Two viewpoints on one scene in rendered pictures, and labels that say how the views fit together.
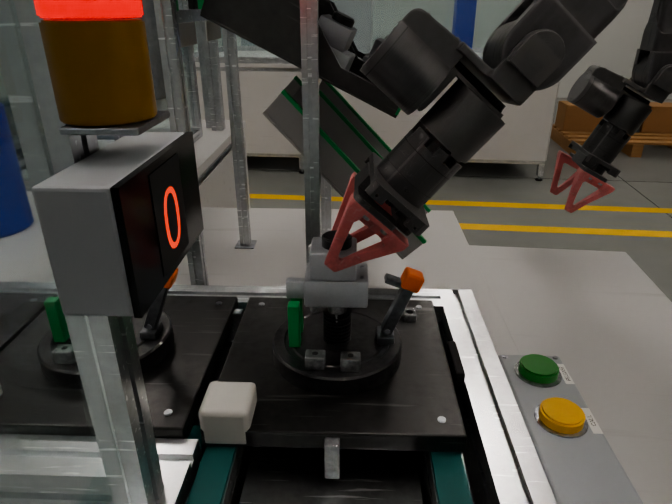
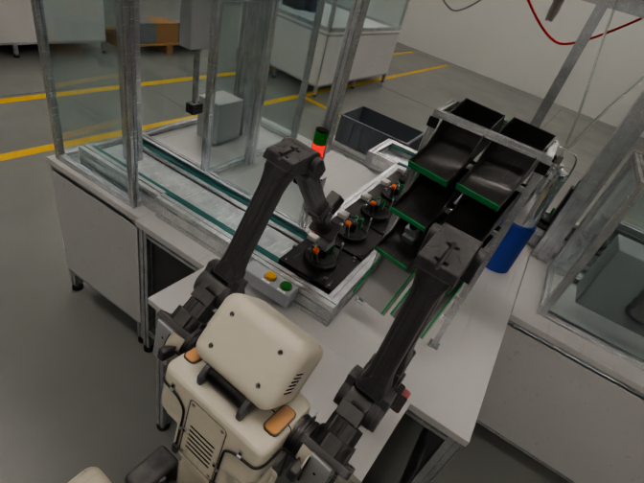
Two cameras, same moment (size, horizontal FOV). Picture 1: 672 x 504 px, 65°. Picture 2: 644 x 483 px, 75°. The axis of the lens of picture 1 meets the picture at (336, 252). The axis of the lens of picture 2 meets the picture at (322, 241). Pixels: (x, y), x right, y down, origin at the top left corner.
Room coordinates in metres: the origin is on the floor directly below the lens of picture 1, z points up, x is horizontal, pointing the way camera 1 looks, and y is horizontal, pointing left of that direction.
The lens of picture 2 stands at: (0.90, -1.22, 1.99)
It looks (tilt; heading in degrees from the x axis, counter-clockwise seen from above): 36 degrees down; 110
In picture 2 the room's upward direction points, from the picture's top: 17 degrees clockwise
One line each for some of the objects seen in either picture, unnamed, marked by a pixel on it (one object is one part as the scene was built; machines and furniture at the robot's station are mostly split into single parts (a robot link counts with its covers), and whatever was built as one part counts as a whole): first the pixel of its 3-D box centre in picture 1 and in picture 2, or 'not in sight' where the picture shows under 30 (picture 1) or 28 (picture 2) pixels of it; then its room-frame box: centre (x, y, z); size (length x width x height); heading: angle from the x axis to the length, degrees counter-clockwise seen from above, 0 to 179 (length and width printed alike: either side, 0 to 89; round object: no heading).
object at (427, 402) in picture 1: (337, 359); (320, 262); (0.48, 0.00, 0.96); 0.24 x 0.24 x 0.02; 88
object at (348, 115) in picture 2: not in sight; (379, 136); (-0.07, 2.07, 0.73); 0.62 x 0.42 x 0.23; 178
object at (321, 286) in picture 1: (326, 267); (328, 238); (0.48, 0.01, 1.08); 0.08 x 0.04 x 0.07; 88
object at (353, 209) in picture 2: not in sight; (377, 206); (0.50, 0.50, 1.01); 0.24 x 0.24 x 0.13; 88
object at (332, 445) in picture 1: (332, 458); not in sight; (0.35, 0.00, 0.95); 0.01 x 0.01 x 0.04; 88
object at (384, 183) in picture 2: not in sight; (396, 190); (0.50, 0.74, 1.01); 0.24 x 0.24 x 0.13; 88
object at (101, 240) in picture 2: not in sight; (198, 209); (-0.57, 0.49, 0.43); 1.39 x 0.63 x 0.86; 88
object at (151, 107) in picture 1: (101, 70); not in sight; (0.29, 0.12, 1.29); 0.05 x 0.05 x 0.05
